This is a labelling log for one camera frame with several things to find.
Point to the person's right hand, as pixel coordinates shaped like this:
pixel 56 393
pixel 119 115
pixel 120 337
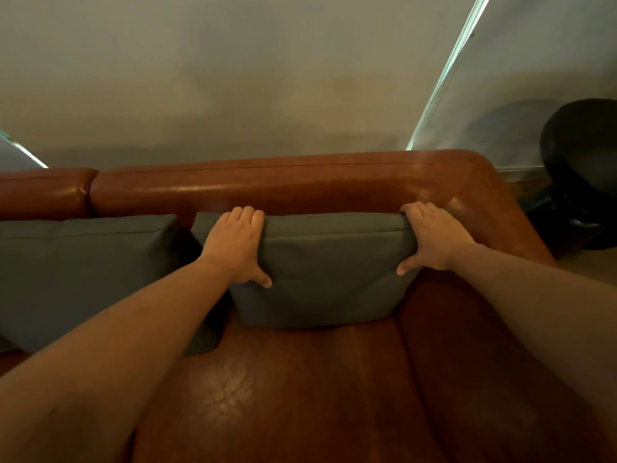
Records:
pixel 441 241

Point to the person's left hand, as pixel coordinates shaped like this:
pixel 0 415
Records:
pixel 232 253

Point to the person's left middle finger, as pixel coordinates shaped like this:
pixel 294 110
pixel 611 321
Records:
pixel 247 215

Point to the person's left thumb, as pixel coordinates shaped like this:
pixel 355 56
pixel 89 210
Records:
pixel 260 277

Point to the person's right thumb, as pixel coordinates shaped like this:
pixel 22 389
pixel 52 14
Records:
pixel 408 265

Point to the person's left little finger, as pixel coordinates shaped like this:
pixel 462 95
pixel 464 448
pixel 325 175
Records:
pixel 223 220

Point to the grey square cushion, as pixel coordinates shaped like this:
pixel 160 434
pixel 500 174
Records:
pixel 86 279
pixel 328 269

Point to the person's left forearm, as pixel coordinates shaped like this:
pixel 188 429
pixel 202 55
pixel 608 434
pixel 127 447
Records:
pixel 106 361

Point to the person's right forearm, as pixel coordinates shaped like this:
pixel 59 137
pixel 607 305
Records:
pixel 544 313

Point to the brown leather sofa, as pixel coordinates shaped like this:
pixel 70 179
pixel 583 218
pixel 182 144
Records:
pixel 313 380

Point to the black round chair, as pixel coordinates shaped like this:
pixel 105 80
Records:
pixel 581 173

